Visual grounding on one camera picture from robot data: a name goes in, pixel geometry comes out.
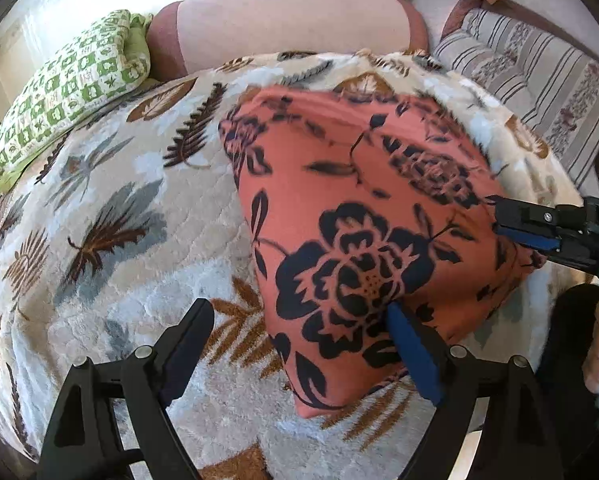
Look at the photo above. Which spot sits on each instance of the striped floral mattress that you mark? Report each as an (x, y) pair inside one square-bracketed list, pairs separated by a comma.
[(529, 75)]

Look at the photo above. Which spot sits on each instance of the pink bolster cushion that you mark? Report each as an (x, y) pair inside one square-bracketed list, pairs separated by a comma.
[(289, 25)]

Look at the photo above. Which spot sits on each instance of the leaf print fleece blanket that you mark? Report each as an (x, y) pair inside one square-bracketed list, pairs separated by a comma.
[(129, 240)]

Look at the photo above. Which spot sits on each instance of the dark cloth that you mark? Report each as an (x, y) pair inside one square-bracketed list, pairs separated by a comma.
[(564, 340)]

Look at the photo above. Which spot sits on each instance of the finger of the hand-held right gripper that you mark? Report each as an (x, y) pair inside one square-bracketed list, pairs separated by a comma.
[(522, 211), (524, 236)]

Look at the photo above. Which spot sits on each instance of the salmon black floral cloth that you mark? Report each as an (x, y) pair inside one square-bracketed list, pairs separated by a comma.
[(359, 240)]

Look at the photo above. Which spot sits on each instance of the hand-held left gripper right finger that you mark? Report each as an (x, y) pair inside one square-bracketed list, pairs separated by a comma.
[(413, 355)]

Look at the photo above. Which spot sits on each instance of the green white checked pillow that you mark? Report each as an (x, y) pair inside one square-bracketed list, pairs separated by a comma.
[(74, 95)]

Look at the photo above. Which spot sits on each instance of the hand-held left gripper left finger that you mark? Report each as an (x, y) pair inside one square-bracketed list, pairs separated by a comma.
[(187, 355)]

